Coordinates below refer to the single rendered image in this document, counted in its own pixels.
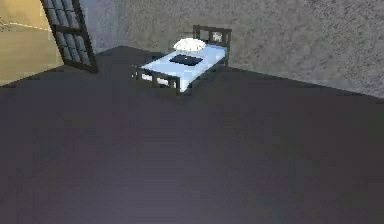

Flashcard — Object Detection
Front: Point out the dark framed pale blue bed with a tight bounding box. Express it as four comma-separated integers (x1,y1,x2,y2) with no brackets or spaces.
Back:
132,24,233,96

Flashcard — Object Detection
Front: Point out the black laptop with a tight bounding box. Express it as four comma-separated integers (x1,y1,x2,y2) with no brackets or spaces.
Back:
168,54,204,67

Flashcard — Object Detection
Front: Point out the white pillow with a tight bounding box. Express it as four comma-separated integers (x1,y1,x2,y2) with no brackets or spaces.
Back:
172,37,207,53

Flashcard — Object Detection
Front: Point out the dark paneled room door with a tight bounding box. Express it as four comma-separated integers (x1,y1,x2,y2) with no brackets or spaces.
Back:
39,0,100,74

